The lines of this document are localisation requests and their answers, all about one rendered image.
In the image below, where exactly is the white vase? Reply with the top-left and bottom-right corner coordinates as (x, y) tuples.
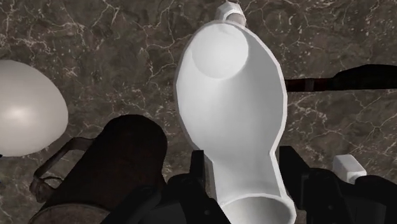
(173, 19), (298, 224)

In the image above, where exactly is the white round dome object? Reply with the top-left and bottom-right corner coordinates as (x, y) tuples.
(0, 59), (69, 157)

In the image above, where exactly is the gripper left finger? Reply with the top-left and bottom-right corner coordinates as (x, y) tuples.
(102, 150), (232, 224)

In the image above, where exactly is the small white block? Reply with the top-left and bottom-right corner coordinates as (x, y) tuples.
(332, 154), (367, 185)

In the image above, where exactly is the dark brown jug with handle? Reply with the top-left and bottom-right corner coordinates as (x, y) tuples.
(27, 114), (169, 224)

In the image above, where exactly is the black utensil with dark handle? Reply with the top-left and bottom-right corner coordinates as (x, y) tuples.
(284, 64), (397, 93)

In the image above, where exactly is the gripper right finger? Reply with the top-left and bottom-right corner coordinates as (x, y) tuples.
(278, 145), (397, 224)

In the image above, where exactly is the small white faceted cap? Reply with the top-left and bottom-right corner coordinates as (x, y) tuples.
(215, 1), (247, 27)

